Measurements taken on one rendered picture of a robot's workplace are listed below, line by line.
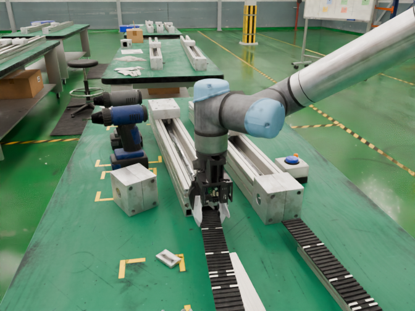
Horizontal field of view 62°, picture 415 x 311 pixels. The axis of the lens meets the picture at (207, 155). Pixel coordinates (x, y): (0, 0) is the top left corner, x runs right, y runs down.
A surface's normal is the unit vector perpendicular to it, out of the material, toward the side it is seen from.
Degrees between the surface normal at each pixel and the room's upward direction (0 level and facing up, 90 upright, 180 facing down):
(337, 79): 110
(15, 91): 92
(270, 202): 90
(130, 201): 90
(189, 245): 0
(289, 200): 90
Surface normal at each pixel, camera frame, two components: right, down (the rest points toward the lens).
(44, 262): 0.00, -0.91
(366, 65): -0.41, 0.64
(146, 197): 0.62, 0.33
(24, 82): 0.22, 0.39
